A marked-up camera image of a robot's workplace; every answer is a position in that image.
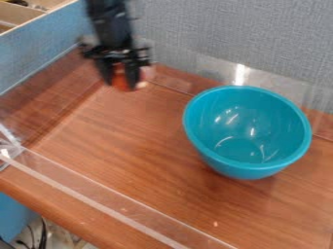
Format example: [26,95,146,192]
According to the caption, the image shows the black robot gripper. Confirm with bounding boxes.
[80,44,152,90]

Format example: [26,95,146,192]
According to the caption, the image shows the brown toy mushroom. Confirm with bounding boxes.
[112,62,154,91]

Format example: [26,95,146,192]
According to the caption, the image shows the blue plastic bowl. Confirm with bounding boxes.
[182,86,312,180]

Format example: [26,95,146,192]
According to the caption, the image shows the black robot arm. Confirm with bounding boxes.
[80,0,152,91]

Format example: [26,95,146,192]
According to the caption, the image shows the wooden shelf box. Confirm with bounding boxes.
[0,0,78,36]

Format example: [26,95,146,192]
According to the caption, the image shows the clear acrylic barrier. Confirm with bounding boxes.
[0,33,333,249]

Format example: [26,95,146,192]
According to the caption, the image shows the black cables under table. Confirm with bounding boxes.
[0,217,50,249]

